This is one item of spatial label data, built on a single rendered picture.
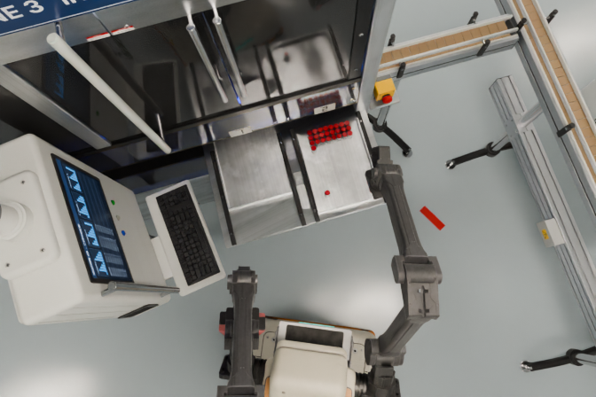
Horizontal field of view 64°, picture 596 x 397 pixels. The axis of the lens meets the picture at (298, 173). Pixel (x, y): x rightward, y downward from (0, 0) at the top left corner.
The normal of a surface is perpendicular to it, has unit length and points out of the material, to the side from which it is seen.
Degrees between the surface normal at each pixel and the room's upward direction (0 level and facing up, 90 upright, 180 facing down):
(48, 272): 0
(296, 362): 42
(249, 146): 0
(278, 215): 0
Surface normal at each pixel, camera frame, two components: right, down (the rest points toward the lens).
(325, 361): 0.05, -0.84
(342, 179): -0.04, -0.25
